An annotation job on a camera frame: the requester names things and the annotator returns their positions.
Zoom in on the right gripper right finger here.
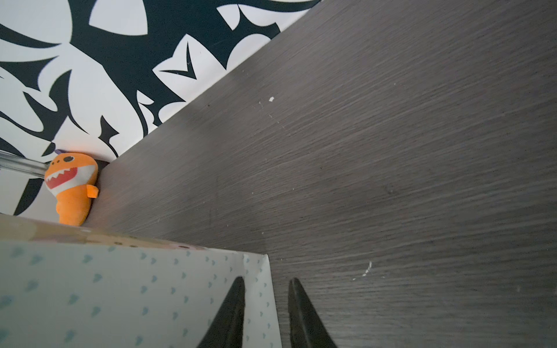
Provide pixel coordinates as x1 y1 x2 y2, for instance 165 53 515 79
288 278 337 348

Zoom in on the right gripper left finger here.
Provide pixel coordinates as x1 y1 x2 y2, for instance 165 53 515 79
197 276 246 348

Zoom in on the patterned paper gift bag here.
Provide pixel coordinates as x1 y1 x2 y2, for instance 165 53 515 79
1 215 281 347

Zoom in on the orange shark plush toy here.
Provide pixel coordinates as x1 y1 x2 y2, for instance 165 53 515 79
44 152 100 226

